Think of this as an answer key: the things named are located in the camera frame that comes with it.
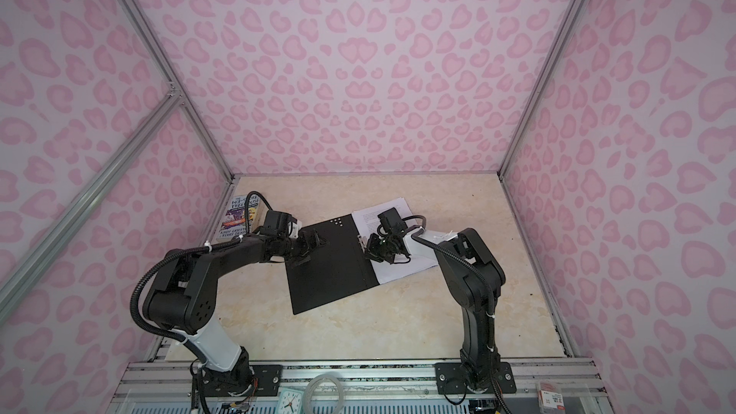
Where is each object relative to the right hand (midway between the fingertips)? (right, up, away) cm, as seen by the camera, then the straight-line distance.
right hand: (364, 252), depth 94 cm
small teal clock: (-16, -31, -25) cm, 43 cm away
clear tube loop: (-12, -30, -24) cm, 41 cm away
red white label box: (+46, -31, -25) cm, 61 cm away
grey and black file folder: (-9, -6, 0) cm, 11 cm away
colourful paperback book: (-47, +8, +10) cm, 49 cm away
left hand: (-14, +1, +1) cm, 14 cm away
